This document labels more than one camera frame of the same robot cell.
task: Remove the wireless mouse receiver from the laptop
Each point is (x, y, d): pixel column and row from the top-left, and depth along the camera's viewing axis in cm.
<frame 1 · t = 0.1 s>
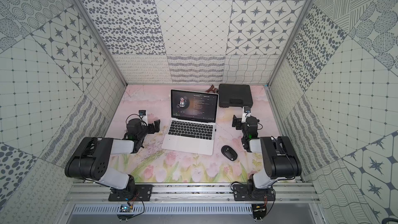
left hand: (151, 118, 94), fingers open
right hand: (241, 117, 95), fingers open
silver laptop: (192, 127, 98), point 2 cm above the table
black wireless mouse: (229, 152, 87), point 2 cm above the table
black plastic tool case: (235, 95, 109), point 6 cm above the table
small red brown object: (212, 89, 118), point 3 cm above the table

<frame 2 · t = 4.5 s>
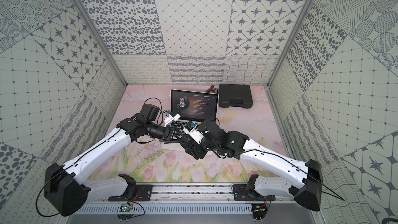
left hand: (182, 137, 68), fingers open
right hand: (192, 146, 69), fingers open
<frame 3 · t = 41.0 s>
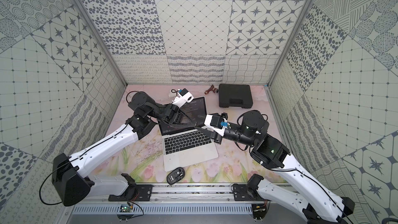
left hand: (191, 124, 50), fingers closed
right hand: (198, 120, 55), fingers open
silver laptop: (183, 144, 92), on the table
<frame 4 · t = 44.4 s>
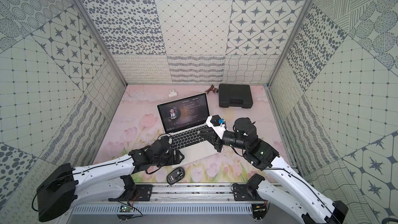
left hand: (179, 156, 81), fingers open
right hand: (202, 133, 64), fingers closed
small white clip object: (172, 93, 115), point 3 cm above the table
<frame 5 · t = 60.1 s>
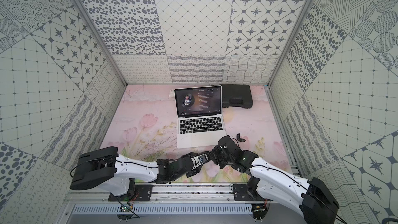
left hand: (201, 156, 80), fingers open
right hand: (206, 154, 79), fingers closed
silver laptop: (199, 112, 103), point 4 cm above the table
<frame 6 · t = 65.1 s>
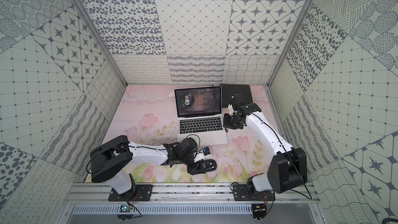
left hand: (205, 163, 81), fingers open
right hand: (226, 127, 82), fingers closed
